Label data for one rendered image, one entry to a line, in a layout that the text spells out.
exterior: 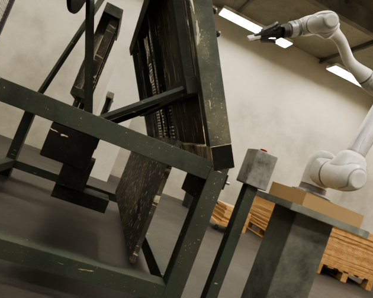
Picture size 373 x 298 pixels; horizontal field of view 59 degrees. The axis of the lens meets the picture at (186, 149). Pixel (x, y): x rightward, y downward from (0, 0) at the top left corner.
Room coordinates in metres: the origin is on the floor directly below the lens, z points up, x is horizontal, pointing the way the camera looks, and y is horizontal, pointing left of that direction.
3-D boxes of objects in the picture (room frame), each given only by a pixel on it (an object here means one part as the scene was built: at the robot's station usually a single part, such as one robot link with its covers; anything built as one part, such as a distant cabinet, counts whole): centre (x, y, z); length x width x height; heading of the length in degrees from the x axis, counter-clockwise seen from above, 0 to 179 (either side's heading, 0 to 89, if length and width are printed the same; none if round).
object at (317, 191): (2.00, -0.79, 0.86); 0.22 x 0.18 x 0.06; 2
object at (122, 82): (5.89, 1.41, 1.03); 0.60 x 0.58 x 2.05; 13
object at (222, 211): (5.30, -0.98, 0.20); 0.61 x 0.51 x 0.40; 13
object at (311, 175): (1.96, -0.79, 1.00); 0.18 x 0.16 x 0.22; 15
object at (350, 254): (5.94, -2.47, 0.39); 2.46 x 1.04 x 0.78; 13
